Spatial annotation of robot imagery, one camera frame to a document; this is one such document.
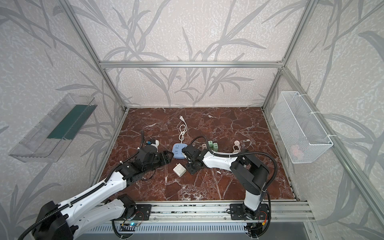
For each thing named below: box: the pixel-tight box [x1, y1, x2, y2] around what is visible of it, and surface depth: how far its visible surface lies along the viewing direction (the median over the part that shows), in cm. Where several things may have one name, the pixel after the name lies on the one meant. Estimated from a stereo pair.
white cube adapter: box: [173, 163, 187, 178], surface depth 88 cm
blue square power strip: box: [172, 143, 188, 159], surface depth 96 cm
